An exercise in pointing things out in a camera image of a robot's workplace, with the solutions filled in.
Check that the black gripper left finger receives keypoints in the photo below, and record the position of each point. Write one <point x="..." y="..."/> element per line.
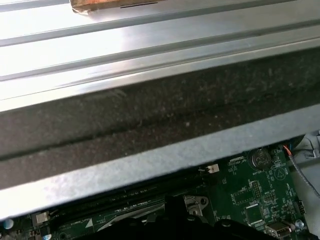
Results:
<point x="140" y="231"/>

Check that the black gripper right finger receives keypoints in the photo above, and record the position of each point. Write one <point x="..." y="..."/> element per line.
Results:
<point x="225" y="232"/>

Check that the CPU socket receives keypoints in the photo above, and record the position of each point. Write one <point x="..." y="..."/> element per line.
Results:
<point x="193" y="205"/>

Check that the black square chip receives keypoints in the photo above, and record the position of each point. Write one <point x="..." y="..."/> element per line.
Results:
<point x="253" y="213"/>

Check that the silver USB port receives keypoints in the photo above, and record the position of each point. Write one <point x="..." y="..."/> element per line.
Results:
<point x="277" y="230"/>

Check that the green motherboard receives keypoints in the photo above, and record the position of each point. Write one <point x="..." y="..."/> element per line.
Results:
<point x="275" y="200"/>

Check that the white board connector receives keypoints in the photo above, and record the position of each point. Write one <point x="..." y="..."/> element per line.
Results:
<point x="213" y="169"/>

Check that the round coin battery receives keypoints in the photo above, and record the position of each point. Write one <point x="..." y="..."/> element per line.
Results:
<point x="261" y="158"/>

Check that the metal drive cage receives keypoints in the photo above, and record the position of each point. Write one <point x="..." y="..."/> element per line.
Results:
<point x="310" y="147"/>

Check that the black PC case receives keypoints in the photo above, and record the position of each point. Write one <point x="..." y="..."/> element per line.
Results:
<point x="160" y="112"/>

